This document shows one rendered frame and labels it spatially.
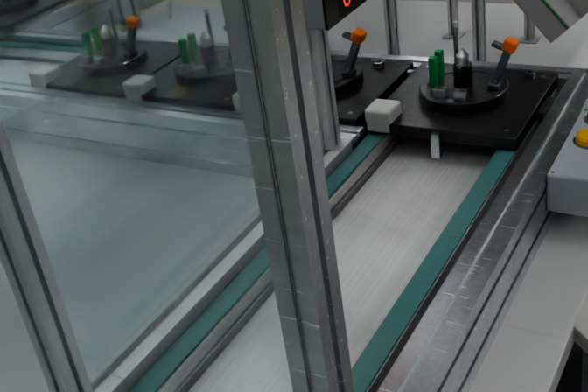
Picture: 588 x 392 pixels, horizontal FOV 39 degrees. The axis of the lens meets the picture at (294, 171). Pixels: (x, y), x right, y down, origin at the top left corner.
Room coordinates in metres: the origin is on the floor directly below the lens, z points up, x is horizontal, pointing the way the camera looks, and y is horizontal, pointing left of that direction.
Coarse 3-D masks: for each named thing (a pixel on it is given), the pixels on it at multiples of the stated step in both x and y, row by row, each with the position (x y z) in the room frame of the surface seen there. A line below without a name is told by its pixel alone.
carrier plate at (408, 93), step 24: (504, 72) 1.28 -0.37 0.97; (408, 96) 1.24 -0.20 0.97; (528, 96) 1.17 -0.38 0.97; (408, 120) 1.15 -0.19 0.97; (432, 120) 1.14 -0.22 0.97; (456, 120) 1.13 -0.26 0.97; (480, 120) 1.12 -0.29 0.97; (504, 120) 1.10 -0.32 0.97; (528, 120) 1.09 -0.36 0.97; (480, 144) 1.07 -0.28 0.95; (504, 144) 1.05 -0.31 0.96
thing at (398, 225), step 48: (336, 144) 1.13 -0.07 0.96; (384, 144) 1.16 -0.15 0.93; (336, 192) 1.02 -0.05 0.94; (384, 192) 1.04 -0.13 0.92; (432, 192) 1.02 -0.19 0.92; (480, 192) 0.95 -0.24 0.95; (336, 240) 0.94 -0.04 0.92; (384, 240) 0.92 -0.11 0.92; (432, 240) 0.90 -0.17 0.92; (384, 288) 0.82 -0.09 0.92; (432, 288) 0.77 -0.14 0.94; (384, 336) 0.69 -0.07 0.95
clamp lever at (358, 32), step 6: (354, 30) 1.31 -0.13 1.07; (360, 30) 1.31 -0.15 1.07; (342, 36) 1.31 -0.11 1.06; (348, 36) 1.31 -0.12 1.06; (354, 36) 1.30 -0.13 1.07; (360, 36) 1.29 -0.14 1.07; (354, 42) 1.30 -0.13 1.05; (360, 42) 1.30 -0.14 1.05; (354, 48) 1.30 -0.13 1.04; (348, 54) 1.31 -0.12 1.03; (354, 54) 1.30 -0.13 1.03; (348, 60) 1.31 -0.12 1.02; (354, 60) 1.31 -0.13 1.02; (348, 66) 1.31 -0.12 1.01
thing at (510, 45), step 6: (498, 42) 1.18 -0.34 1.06; (504, 42) 1.16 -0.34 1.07; (510, 42) 1.16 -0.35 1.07; (516, 42) 1.16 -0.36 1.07; (498, 48) 1.17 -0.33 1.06; (504, 48) 1.16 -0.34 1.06; (510, 48) 1.16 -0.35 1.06; (516, 48) 1.17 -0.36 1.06; (504, 54) 1.16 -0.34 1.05; (510, 54) 1.16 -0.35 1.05; (504, 60) 1.16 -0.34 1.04; (498, 66) 1.17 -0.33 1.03; (504, 66) 1.16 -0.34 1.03; (498, 72) 1.17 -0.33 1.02; (492, 78) 1.18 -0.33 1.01; (498, 78) 1.17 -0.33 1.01
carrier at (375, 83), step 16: (336, 64) 1.38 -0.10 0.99; (368, 64) 1.40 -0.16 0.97; (400, 64) 1.38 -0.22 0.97; (336, 80) 1.30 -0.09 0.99; (352, 80) 1.30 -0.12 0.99; (368, 80) 1.33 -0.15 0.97; (384, 80) 1.32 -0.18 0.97; (400, 80) 1.33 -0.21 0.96; (336, 96) 1.28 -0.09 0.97; (352, 96) 1.27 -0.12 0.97; (368, 96) 1.26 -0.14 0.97; (384, 96) 1.27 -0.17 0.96; (352, 112) 1.21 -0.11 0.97
